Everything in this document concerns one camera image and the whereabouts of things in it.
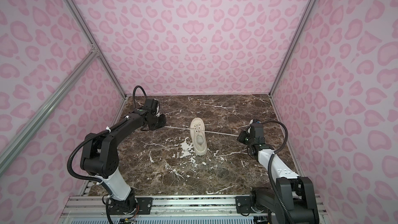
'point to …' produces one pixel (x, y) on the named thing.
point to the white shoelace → (204, 131)
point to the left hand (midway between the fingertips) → (166, 121)
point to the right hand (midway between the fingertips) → (242, 132)
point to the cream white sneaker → (199, 137)
